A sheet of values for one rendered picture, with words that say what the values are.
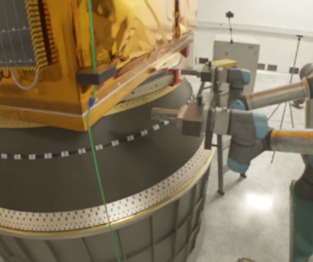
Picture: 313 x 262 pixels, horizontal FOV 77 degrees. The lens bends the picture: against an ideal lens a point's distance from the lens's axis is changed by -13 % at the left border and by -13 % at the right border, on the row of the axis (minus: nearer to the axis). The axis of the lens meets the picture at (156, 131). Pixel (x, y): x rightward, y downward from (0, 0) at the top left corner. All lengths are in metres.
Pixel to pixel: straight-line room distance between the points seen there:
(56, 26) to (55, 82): 0.15
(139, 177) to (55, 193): 0.42
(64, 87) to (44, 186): 0.64
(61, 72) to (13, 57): 0.14
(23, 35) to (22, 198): 0.83
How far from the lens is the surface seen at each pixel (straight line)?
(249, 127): 0.63
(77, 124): 0.66
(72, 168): 1.09
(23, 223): 1.25
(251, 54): 4.78
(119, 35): 0.71
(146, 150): 1.16
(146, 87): 1.13
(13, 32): 0.65
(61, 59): 0.61
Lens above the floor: 2.06
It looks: 30 degrees down
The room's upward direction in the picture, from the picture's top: 1 degrees counter-clockwise
